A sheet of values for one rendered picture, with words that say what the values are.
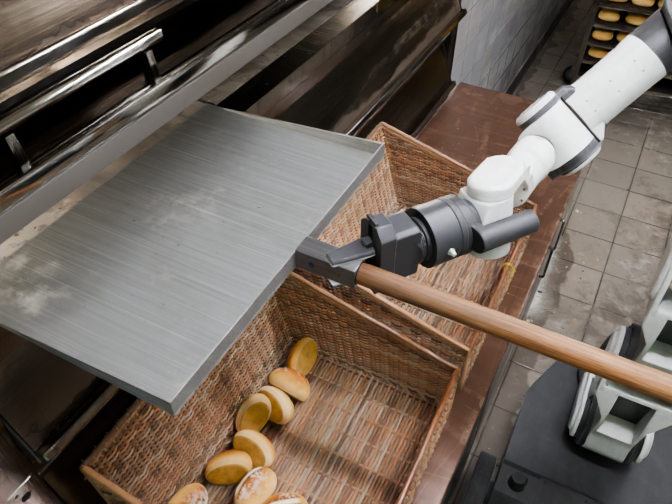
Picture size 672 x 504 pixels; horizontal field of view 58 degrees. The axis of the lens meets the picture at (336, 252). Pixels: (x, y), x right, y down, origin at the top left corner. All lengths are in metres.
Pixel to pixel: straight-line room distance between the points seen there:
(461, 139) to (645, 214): 1.14
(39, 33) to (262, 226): 0.37
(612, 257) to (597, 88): 1.71
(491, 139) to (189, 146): 1.36
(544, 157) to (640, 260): 1.81
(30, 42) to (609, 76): 0.84
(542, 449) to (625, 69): 1.14
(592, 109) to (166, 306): 0.74
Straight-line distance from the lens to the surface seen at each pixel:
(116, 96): 0.80
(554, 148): 1.09
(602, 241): 2.84
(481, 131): 2.26
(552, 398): 2.01
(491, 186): 0.87
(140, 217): 0.95
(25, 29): 0.78
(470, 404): 1.44
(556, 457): 1.91
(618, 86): 1.13
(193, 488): 1.27
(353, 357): 1.42
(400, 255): 0.82
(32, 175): 0.65
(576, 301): 2.54
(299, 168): 1.00
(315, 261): 0.80
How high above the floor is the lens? 1.77
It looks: 44 degrees down
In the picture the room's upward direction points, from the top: straight up
